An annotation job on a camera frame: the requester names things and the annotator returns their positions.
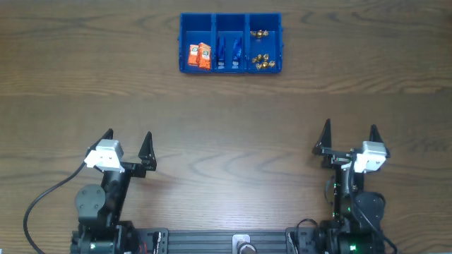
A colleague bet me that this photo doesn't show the mounting rail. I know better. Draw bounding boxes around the mounting rail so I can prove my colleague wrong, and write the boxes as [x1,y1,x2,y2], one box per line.
[70,227,386,254]

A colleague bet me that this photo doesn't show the black cable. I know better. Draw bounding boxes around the black cable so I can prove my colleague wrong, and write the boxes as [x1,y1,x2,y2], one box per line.
[347,160,398,254]
[23,161,88,254]

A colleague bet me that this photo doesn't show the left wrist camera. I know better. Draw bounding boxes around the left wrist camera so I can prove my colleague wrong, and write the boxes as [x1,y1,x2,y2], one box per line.
[83,138,126,174]

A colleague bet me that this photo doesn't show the blue tray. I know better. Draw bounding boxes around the blue tray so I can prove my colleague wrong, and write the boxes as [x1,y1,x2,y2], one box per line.
[178,12,285,75]

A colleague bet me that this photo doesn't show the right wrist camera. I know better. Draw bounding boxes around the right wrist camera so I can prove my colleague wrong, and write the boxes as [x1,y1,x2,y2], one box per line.
[352,140,388,174]

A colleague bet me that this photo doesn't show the orange candy box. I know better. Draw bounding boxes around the orange candy box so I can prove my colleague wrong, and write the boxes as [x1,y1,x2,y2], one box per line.
[196,42,213,71]
[187,44,200,67]

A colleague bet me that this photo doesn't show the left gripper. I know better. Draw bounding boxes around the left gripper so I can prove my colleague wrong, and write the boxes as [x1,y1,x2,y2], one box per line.
[85,128,157,179]

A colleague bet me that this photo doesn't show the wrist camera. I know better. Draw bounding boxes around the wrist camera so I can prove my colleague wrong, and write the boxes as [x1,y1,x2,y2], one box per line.
[352,140,388,174]
[83,138,126,174]

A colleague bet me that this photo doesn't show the blue candy pack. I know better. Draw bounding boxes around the blue candy pack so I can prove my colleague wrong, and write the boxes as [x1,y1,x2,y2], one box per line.
[231,36,244,70]
[215,36,227,70]

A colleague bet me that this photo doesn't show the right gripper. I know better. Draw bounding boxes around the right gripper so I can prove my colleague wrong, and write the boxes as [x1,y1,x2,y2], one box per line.
[311,118,391,169]

